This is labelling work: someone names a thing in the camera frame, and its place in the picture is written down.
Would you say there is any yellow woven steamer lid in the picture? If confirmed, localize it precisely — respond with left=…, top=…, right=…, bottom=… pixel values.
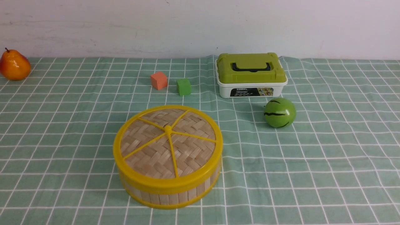
left=113, top=105, right=223, bottom=188

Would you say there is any yellow bamboo steamer basket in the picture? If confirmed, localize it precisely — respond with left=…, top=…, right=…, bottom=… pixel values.
left=119, top=158, right=222, bottom=210

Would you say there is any green foam cube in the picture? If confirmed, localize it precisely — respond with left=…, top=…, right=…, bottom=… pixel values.
left=176, top=78, right=192, bottom=96

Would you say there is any orange foam cube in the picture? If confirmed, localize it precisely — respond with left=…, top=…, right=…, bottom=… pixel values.
left=150, top=71, right=168, bottom=91

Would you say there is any green lidded white box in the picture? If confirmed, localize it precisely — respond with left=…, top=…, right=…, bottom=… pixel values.
left=215, top=52, right=288, bottom=98

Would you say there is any green toy watermelon ball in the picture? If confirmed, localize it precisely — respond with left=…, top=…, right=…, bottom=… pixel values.
left=264, top=98, right=296, bottom=128

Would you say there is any orange toy pear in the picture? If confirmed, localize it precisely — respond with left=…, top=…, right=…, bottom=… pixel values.
left=0, top=48, right=31, bottom=81

